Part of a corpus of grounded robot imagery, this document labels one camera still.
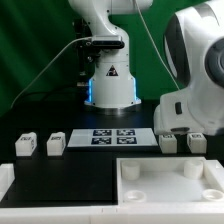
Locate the white square tabletop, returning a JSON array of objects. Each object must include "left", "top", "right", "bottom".
[{"left": 117, "top": 157, "right": 224, "bottom": 206}]

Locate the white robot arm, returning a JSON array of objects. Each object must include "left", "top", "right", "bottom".
[{"left": 68, "top": 0, "right": 224, "bottom": 135}]

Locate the white tag sheet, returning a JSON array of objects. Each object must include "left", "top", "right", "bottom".
[{"left": 68, "top": 128, "right": 158, "bottom": 147}]

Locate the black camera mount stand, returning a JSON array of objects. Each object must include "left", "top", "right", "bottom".
[{"left": 73, "top": 19, "right": 99, "bottom": 87}]

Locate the white camera cable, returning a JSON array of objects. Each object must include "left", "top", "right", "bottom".
[{"left": 10, "top": 37, "right": 93, "bottom": 109}]

